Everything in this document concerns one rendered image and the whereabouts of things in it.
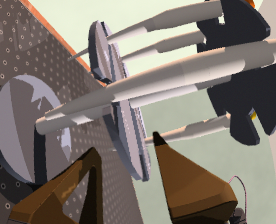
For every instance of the white pipette with blue button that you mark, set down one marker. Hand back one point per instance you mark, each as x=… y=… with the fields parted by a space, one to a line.
x=196 y=68

